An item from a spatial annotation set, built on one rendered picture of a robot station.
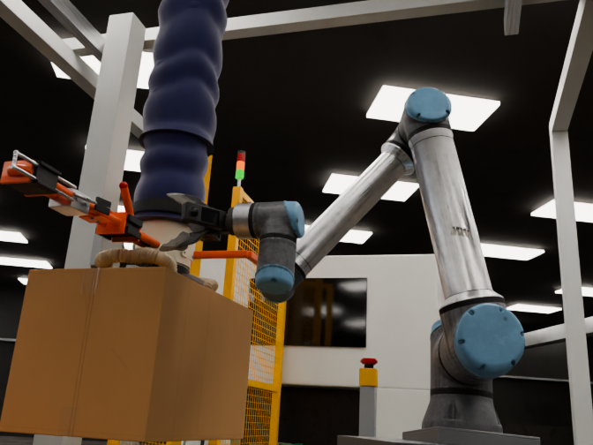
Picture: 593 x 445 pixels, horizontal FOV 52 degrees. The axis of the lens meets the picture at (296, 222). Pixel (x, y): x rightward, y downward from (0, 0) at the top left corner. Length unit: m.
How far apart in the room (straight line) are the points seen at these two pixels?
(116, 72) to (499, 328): 2.81
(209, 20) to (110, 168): 1.52
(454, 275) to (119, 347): 0.80
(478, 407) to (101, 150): 2.54
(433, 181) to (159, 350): 0.77
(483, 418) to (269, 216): 0.68
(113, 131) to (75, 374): 2.13
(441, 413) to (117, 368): 0.77
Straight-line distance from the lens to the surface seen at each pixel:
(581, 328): 4.89
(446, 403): 1.55
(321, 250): 1.59
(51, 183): 1.42
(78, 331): 1.60
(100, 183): 3.42
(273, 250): 1.42
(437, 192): 1.52
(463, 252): 1.47
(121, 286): 1.56
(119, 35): 3.85
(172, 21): 2.14
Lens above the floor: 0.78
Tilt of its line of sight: 18 degrees up
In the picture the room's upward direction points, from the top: 3 degrees clockwise
